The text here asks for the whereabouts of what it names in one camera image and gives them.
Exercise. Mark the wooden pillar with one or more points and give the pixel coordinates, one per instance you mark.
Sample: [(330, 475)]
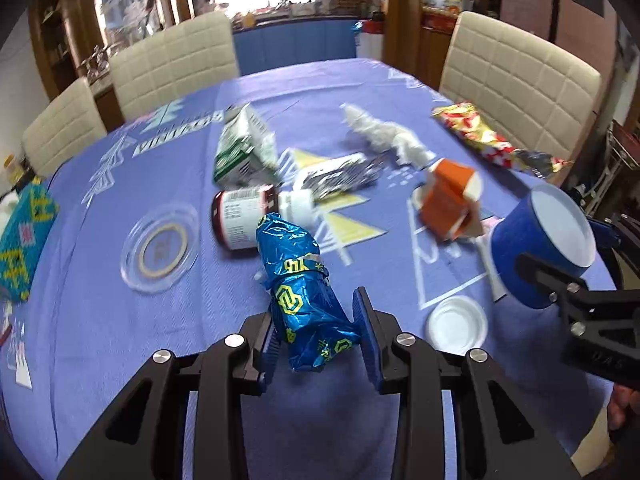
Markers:
[(402, 15)]

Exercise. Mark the clear glass ashtray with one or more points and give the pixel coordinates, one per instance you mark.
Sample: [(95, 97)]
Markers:
[(135, 260)]

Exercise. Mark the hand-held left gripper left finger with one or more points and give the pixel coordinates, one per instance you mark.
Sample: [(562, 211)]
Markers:
[(267, 355)]

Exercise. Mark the person's right hand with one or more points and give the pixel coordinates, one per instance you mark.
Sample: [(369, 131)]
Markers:
[(619, 410)]

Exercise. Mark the silver foil wrapper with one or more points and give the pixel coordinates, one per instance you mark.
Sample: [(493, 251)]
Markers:
[(335, 177)]

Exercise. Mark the wooden glass display cabinet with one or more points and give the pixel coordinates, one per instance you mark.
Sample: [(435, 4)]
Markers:
[(75, 10)]

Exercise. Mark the orange paper carton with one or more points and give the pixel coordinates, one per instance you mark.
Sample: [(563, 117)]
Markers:
[(445, 195)]

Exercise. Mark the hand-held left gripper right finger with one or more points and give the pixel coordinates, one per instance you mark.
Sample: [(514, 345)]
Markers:
[(367, 340)]

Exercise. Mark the teal beaded tissue box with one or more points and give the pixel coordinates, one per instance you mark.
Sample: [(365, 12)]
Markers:
[(25, 240)]

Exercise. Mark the cream padded chair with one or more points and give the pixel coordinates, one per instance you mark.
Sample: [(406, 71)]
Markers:
[(520, 75), (175, 60), (65, 125)]

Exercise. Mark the red yellow snack wrapper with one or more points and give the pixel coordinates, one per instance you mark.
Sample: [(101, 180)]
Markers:
[(475, 130)]

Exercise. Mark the blue paper cup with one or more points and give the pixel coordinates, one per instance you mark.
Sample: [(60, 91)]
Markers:
[(515, 240)]

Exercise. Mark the yellow bottle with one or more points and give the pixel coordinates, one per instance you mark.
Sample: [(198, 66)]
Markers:
[(12, 170)]

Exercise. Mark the blue counter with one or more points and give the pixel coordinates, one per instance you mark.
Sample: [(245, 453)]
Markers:
[(295, 42)]

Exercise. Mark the crumpled white tissue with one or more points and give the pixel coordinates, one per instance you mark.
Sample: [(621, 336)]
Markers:
[(380, 132)]

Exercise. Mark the green white milk carton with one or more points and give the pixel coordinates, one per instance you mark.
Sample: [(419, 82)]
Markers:
[(240, 150)]

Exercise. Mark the white tissue sheet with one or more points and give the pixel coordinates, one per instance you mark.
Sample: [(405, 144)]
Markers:
[(7, 210)]

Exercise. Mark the white bin red lid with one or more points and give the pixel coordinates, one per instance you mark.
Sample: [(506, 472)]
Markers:
[(372, 42)]

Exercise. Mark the white plastic lid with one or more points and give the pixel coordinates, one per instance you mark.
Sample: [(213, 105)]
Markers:
[(457, 325)]

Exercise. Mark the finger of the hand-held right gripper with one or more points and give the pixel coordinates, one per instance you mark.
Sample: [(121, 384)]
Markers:
[(550, 277), (607, 232)]

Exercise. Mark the dark red bottle white cap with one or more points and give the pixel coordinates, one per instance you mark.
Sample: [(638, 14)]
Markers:
[(235, 215)]

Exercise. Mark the blue foil snack wrapper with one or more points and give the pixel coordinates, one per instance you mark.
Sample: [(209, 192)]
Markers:
[(300, 280)]

